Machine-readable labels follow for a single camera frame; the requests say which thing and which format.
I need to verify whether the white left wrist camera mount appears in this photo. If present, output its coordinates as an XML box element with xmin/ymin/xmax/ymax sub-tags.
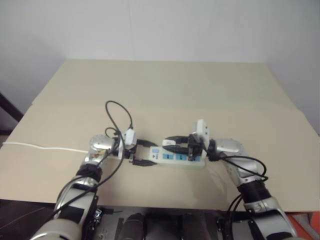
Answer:
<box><xmin>116</xmin><ymin>127</ymin><xmax>138</xmax><ymax>160</ymax></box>

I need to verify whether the orange object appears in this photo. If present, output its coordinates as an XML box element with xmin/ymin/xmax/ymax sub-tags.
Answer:
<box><xmin>288</xmin><ymin>211</ymin><xmax>320</xmax><ymax>240</ymax></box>

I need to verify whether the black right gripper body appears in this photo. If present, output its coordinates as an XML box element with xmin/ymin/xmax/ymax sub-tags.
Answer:
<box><xmin>187</xmin><ymin>133</ymin><xmax>201</xmax><ymax>162</ymax></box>

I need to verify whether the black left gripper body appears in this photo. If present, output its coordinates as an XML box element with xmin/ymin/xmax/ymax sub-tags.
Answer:
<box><xmin>124</xmin><ymin>143</ymin><xmax>139</xmax><ymax>164</ymax></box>

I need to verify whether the dark rounded shape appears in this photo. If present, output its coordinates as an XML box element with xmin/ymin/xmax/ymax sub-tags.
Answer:
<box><xmin>119</xmin><ymin>212</ymin><xmax>146</xmax><ymax>240</ymax></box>

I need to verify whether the dark brown furniture panel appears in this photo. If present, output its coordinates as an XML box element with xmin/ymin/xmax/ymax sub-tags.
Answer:
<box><xmin>0</xmin><ymin>199</ymin><xmax>60</xmax><ymax>240</ymax></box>

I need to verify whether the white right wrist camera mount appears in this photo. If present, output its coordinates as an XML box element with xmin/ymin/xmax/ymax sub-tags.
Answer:
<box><xmin>191</xmin><ymin>119</ymin><xmax>211</xmax><ymax>159</ymax></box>

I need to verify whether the white power strip cable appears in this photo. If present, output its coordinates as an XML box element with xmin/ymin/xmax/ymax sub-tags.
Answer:
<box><xmin>3</xmin><ymin>141</ymin><xmax>90</xmax><ymax>153</ymax></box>

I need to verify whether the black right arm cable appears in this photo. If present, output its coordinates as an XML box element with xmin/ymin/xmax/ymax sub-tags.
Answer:
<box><xmin>206</xmin><ymin>152</ymin><xmax>270</xmax><ymax>240</ymax></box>

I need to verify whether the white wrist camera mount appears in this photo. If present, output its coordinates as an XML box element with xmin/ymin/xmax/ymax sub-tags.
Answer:
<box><xmin>191</xmin><ymin>119</ymin><xmax>211</xmax><ymax>159</ymax></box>
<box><xmin>116</xmin><ymin>127</ymin><xmax>138</xmax><ymax>160</ymax></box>

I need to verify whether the white power strip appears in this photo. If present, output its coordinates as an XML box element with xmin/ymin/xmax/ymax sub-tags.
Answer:
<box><xmin>147</xmin><ymin>146</ymin><xmax>207</xmax><ymax>170</ymax></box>

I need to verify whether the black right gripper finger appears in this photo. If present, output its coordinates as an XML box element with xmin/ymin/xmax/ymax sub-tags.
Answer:
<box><xmin>163</xmin><ymin>135</ymin><xmax>190</xmax><ymax>144</ymax></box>
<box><xmin>164</xmin><ymin>145</ymin><xmax>190</xmax><ymax>155</ymax></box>

